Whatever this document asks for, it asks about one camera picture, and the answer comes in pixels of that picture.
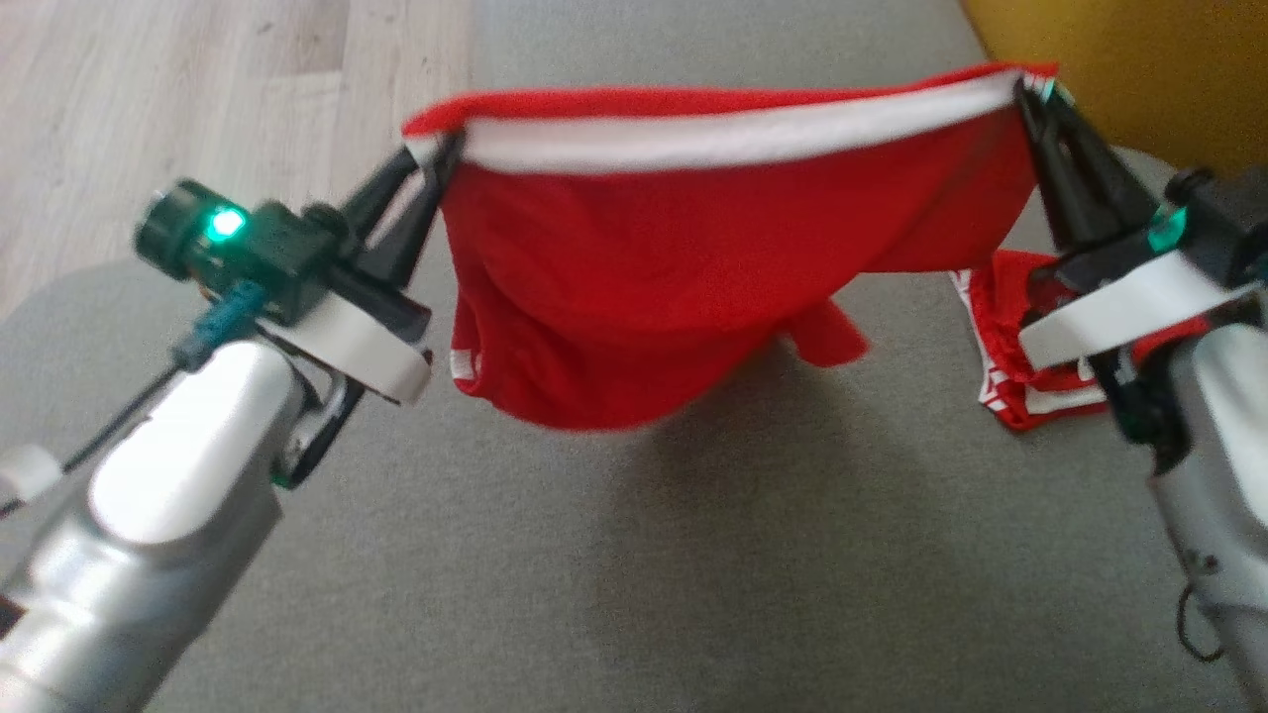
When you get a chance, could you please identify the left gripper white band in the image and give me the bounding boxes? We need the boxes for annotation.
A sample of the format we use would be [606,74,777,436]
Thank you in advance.
[258,134,465,407]

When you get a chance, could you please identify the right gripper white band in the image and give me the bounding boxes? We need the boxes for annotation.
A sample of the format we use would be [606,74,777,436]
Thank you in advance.
[1012,77,1257,374]

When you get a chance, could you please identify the red white numbered jersey shirt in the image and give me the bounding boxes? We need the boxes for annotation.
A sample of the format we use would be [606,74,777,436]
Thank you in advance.
[949,248,1215,433]

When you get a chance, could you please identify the red shorts with white stripe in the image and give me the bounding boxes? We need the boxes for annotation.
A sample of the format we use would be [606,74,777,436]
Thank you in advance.
[401,61,1059,433]

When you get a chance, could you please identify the wide yellow sofa backrest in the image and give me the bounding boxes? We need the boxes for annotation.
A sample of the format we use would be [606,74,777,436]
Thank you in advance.
[959,0,1268,181]

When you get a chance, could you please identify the medium grey sofa seat cushion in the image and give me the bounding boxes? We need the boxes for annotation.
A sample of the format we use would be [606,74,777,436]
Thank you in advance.
[470,0,992,100]

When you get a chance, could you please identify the large grey sofa seat cushion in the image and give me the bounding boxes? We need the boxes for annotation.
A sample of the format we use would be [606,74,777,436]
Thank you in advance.
[0,147,1268,713]

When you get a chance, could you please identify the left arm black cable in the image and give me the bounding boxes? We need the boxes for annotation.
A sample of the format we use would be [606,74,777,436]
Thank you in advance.
[0,280,268,521]

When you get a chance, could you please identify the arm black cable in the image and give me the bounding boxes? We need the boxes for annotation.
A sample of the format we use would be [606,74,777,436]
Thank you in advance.
[0,280,268,521]
[1175,582,1231,664]

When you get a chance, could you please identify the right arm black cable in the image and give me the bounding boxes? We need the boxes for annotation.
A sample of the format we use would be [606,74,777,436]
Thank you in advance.
[1175,582,1231,664]

